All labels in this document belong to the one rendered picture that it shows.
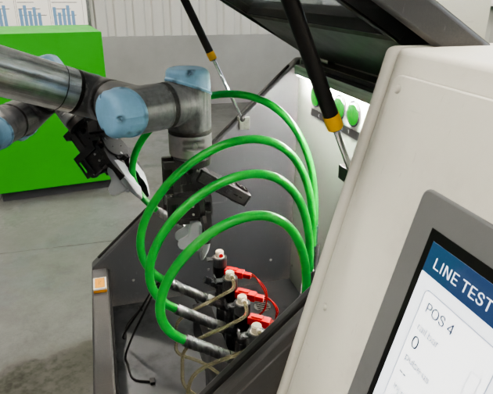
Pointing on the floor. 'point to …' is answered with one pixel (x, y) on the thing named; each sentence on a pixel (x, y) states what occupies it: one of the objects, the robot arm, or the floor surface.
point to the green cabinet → (26, 188)
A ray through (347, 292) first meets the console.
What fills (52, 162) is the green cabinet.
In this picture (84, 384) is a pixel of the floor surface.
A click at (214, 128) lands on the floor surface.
